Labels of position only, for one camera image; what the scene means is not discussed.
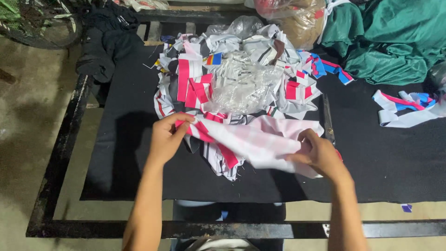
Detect green fabric heap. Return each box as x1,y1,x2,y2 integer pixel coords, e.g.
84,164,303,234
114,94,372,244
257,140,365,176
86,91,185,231
320,0,446,86

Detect black fabric scissors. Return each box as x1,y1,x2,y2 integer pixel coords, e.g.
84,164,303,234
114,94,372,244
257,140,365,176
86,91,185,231
322,93,336,146

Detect person's right hand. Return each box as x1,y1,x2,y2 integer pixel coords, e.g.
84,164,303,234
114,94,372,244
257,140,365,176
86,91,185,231
286,128,346,179

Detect black metal table frame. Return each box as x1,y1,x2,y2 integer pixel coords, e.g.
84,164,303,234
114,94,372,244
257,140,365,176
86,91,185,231
26,10,446,240

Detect heap of striped fabric scraps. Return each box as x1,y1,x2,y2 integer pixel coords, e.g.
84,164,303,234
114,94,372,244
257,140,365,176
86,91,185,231
153,24,325,182

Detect black felt mat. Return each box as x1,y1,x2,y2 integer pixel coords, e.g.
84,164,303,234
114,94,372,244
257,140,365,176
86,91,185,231
79,41,446,204

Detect white blue pink fabric scrap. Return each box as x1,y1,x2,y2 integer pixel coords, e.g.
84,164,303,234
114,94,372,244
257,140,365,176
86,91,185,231
371,89,446,129

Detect pink white striped fabric piece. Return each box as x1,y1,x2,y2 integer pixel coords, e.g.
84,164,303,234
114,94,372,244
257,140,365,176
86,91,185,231
175,114,344,179

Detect crumpled clear plastic bag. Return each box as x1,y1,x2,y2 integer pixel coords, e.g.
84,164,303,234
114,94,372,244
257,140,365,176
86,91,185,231
205,15,265,40

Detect black garment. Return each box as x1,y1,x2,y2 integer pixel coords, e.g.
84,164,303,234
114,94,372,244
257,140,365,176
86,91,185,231
75,3,145,84

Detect bicycle wheel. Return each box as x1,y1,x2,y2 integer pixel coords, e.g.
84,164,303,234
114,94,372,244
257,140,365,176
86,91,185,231
0,0,84,50

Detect person's left hand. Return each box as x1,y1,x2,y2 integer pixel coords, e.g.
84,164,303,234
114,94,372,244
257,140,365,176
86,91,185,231
149,112,196,165

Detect plastic bag with brown contents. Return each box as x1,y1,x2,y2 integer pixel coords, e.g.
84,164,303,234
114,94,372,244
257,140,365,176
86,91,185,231
254,0,327,50

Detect clear plastic bag of labels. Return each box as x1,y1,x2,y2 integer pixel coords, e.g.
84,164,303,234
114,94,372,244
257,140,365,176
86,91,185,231
206,50,284,115

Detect blue pink white fabric strip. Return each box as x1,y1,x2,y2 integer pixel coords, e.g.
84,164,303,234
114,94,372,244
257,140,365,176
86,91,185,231
297,50,354,86

